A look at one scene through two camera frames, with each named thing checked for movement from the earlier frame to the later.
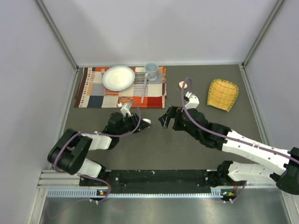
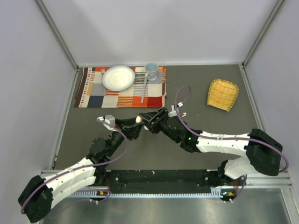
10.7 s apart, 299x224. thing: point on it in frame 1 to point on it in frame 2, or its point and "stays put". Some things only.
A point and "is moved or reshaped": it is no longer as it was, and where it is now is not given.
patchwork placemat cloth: (91, 92) stays put
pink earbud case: (181, 83) is moved or reshaped
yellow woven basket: (222, 94) stays put
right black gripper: (173, 112) to (154, 126)
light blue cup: (152, 68) stays put
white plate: (118, 77) stays put
